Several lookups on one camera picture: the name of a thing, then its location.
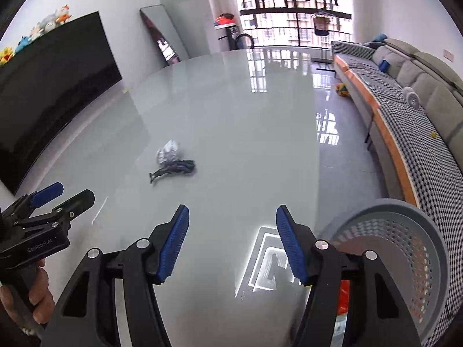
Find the window grille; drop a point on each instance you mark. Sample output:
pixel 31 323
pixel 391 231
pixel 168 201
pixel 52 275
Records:
pixel 275 25

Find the clothes drying rack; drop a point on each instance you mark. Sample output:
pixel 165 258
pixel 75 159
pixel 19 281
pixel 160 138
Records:
pixel 322 25

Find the person's left hand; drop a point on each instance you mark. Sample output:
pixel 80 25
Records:
pixel 43 289

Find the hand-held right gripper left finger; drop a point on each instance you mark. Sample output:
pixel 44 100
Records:
pixel 175 245

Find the black hoop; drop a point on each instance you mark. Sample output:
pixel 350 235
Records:
pixel 239 39

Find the blue plush toy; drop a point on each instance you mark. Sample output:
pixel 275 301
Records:
pixel 379 38

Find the crumpled white paper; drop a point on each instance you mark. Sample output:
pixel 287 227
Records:
pixel 168 151

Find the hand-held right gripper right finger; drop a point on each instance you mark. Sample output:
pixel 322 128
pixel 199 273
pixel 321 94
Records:
pixel 291 245

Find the small blue cushion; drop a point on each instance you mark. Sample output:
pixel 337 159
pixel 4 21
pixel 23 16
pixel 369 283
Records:
pixel 384 65

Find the row of plush toys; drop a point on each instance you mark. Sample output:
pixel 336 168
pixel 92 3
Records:
pixel 50 21

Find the white round device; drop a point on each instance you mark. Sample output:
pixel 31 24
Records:
pixel 412 97

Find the grey perforated basket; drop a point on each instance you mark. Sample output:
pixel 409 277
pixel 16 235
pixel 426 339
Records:
pixel 398 211

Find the white shelf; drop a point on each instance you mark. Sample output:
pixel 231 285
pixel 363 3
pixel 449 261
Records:
pixel 226 38

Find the checkered grey sofa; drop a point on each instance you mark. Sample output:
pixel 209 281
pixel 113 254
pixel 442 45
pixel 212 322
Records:
pixel 405 126

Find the colourful ball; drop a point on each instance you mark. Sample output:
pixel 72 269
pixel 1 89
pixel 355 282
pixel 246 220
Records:
pixel 342 89

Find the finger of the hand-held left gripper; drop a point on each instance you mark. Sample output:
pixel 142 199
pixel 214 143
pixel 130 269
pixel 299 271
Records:
pixel 47 192
pixel 77 202

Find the orange bag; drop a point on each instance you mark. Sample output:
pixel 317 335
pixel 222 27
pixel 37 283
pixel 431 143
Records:
pixel 224 20

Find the black television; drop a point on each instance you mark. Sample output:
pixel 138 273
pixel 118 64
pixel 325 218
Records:
pixel 54 79

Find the red plastic bag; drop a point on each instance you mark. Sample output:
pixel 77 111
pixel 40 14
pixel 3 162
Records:
pixel 343 296

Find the leaning mirror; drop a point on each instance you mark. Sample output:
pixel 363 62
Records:
pixel 170 32

